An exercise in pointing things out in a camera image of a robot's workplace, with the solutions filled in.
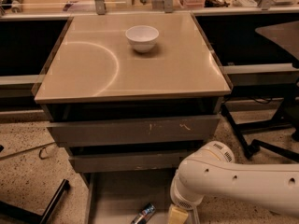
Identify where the grey middle drawer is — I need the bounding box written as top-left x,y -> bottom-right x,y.
69,149 -> 194,173

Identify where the beige top drawer cabinet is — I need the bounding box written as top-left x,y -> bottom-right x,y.
35,13 -> 231,105

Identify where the black desk frame right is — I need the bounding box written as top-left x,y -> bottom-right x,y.
221,105 -> 290,160

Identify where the open bottom drawer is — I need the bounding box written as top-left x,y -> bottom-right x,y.
84,169 -> 175,224

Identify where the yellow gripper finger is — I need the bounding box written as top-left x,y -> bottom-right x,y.
167,204 -> 189,224

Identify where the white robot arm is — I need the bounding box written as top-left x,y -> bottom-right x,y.
170,141 -> 299,217

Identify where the white ceramic bowl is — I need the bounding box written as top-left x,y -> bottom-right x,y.
125,25 -> 160,53

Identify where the grey top drawer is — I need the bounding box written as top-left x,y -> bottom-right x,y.
48,115 -> 220,147

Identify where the black metal leg left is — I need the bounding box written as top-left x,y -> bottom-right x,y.
0,179 -> 70,224

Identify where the redbull can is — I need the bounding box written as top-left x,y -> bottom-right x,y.
131,203 -> 156,224

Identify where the grey drawer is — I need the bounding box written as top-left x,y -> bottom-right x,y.
69,149 -> 194,173
48,115 -> 220,147

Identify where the cable on floor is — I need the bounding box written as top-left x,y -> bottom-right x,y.
0,141 -> 58,161

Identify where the black office chair base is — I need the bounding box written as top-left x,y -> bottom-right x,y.
249,139 -> 299,162

